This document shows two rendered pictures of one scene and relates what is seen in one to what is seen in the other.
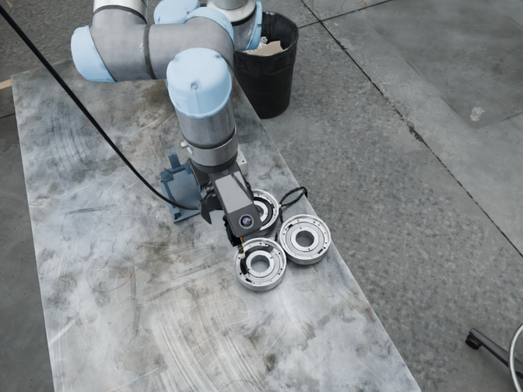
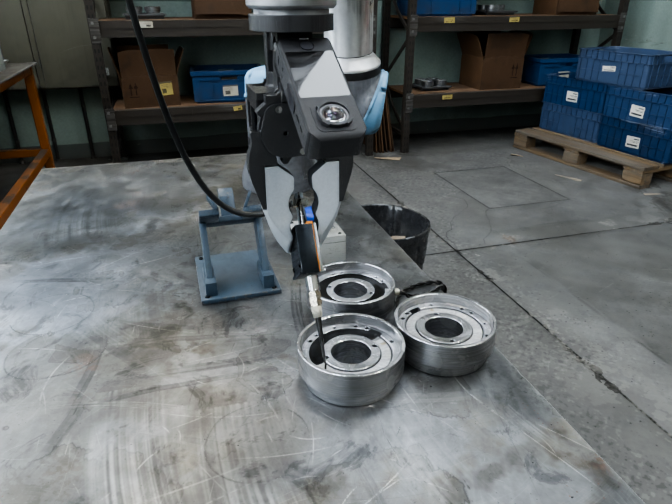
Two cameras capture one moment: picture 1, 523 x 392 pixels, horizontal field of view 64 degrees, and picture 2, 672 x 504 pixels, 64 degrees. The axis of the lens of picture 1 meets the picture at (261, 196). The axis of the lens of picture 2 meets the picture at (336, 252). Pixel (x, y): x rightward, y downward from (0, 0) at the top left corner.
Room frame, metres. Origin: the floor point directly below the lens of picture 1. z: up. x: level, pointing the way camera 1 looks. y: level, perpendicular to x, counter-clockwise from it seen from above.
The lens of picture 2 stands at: (-0.08, 0.00, 1.14)
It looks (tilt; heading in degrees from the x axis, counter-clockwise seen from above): 26 degrees down; 4
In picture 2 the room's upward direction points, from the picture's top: straight up
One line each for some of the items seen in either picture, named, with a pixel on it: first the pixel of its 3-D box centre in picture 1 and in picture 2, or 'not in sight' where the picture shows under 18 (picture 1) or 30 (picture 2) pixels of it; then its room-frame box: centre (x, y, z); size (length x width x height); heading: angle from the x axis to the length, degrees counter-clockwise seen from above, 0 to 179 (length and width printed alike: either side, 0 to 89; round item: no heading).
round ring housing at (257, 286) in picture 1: (260, 265); (350, 358); (0.35, 0.01, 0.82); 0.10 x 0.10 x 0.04
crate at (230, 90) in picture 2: not in sight; (228, 83); (3.95, 1.06, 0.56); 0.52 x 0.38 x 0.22; 107
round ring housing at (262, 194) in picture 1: (254, 214); (350, 296); (0.47, 0.02, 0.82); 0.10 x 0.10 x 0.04
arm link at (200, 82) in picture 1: (202, 97); not in sight; (0.41, 0.07, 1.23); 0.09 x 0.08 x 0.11; 178
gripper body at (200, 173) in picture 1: (216, 169); (291, 86); (0.41, 0.07, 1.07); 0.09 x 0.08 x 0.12; 21
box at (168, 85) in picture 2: not in sight; (149, 75); (3.74, 1.56, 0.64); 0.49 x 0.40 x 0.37; 115
